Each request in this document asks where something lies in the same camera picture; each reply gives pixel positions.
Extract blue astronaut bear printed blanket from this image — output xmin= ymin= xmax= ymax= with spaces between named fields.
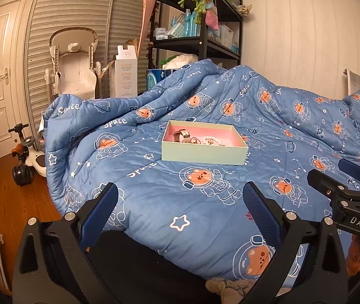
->
xmin=42 ymin=59 xmax=360 ymax=289

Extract pink leaning board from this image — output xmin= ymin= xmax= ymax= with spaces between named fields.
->
xmin=137 ymin=0 xmax=163 ymax=60

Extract beige patterned cloth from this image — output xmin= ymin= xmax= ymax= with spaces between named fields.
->
xmin=205 ymin=278 xmax=282 ymax=304

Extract pink-lined jewelry box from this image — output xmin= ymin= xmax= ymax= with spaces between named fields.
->
xmin=161 ymin=120 xmax=249 ymax=166

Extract children's ride-on toy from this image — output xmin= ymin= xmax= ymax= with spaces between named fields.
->
xmin=8 ymin=123 xmax=48 ymax=187

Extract blue bottles on shelf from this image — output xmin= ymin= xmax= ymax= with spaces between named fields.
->
xmin=183 ymin=9 xmax=206 ymax=37

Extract white pearl bracelet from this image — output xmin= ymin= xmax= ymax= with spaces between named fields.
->
xmin=202 ymin=136 xmax=226 ymax=146

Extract black metal shelf rack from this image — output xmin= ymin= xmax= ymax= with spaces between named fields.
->
xmin=148 ymin=0 xmax=243 ymax=70

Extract pink knitted pouch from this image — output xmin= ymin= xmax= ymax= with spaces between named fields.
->
xmin=205 ymin=8 xmax=219 ymax=30

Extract white plastic basket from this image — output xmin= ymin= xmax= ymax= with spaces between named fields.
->
xmin=216 ymin=25 xmax=235 ymax=47

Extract white fluffy bundle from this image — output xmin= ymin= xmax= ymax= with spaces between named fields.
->
xmin=163 ymin=54 xmax=198 ymax=70

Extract white baby high chair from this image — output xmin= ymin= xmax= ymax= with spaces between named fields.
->
xmin=44 ymin=27 xmax=105 ymax=100

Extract white tall carton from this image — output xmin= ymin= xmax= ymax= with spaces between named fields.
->
xmin=109 ymin=45 xmax=139 ymax=99

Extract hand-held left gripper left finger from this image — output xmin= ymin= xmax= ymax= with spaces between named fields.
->
xmin=12 ymin=182 xmax=119 ymax=304

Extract wristwatch with strap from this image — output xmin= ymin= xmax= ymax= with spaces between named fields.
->
xmin=173 ymin=128 xmax=193 ymax=144

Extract louvered closet door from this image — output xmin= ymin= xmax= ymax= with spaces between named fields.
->
xmin=25 ymin=0 xmax=152 ymax=140

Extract blue tissue package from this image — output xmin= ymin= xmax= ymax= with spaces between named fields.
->
xmin=147 ymin=69 xmax=172 ymax=93

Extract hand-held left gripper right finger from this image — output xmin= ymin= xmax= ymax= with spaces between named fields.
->
xmin=240 ymin=182 xmax=349 ymax=304

